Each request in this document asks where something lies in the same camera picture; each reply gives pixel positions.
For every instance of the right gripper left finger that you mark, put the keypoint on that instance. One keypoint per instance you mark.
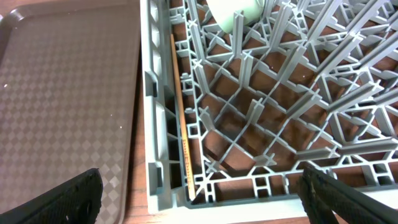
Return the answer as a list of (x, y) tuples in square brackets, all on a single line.
[(77, 200)]

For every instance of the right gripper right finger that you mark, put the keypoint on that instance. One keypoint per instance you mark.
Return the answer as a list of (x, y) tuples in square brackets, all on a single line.
[(323, 197)]

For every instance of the wooden chopstick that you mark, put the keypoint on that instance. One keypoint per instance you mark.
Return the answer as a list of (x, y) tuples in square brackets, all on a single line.
[(183, 126)]

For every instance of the grey plastic dishwasher rack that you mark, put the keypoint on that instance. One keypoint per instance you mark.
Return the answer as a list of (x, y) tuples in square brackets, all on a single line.
[(268, 90)]

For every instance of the brown serving tray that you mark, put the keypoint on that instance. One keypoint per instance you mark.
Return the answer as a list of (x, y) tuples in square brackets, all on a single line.
[(68, 83)]

